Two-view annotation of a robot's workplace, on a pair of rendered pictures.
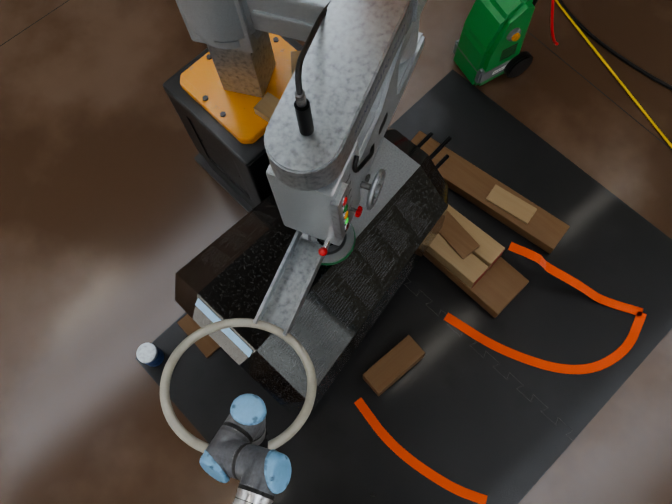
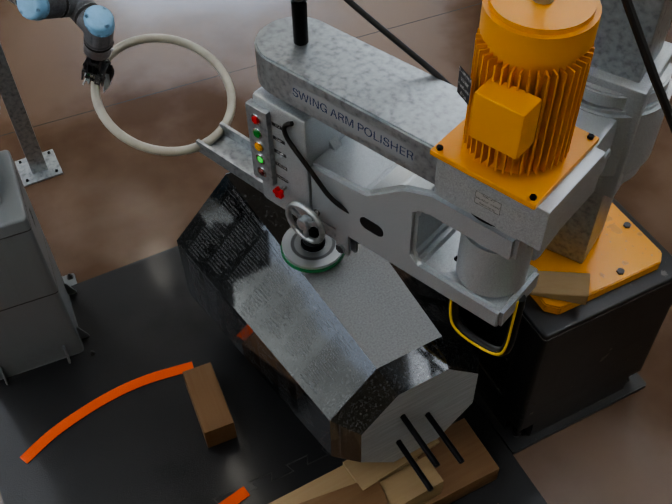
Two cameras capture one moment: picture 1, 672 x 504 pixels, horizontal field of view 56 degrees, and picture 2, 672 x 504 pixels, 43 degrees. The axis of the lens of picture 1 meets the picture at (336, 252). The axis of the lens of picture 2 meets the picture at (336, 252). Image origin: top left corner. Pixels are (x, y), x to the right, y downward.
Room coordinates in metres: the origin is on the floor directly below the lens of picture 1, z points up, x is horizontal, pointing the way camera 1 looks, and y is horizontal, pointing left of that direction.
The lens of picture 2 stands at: (1.29, -1.83, 3.07)
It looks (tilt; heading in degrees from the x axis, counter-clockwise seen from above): 50 degrees down; 100
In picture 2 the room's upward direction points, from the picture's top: 2 degrees counter-clockwise
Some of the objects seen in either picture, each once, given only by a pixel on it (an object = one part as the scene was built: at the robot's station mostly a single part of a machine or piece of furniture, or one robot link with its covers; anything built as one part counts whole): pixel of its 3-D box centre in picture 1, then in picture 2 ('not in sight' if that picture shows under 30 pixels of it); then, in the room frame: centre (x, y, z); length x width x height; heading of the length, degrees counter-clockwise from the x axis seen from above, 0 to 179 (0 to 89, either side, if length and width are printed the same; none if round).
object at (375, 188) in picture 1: (366, 185); (312, 216); (0.93, -0.14, 1.19); 0.15 x 0.10 x 0.15; 148
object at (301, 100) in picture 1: (303, 112); (299, 13); (0.90, 0.02, 1.78); 0.04 x 0.04 x 0.17
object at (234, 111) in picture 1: (250, 78); (566, 239); (1.76, 0.25, 0.76); 0.49 x 0.49 x 0.05; 36
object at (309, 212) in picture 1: (327, 168); (327, 158); (0.96, -0.02, 1.32); 0.36 x 0.22 x 0.45; 148
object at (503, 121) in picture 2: not in sight; (523, 83); (1.45, -0.34, 1.89); 0.31 x 0.28 x 0.40; 58
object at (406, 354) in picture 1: (393, 365); (209, 404); (0.48, -0.19, 0.07); 0.30 x 0.12 x 0.12; 121
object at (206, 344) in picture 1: (199, 333); not in sight; (0.81, 0.76, 0.02); 0.25 x 0.10 x 0.01; 33
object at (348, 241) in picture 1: (327, 237); (313, 244); (0.90, 0.02, 0.87); 0.21 x 0.21 x 0.01
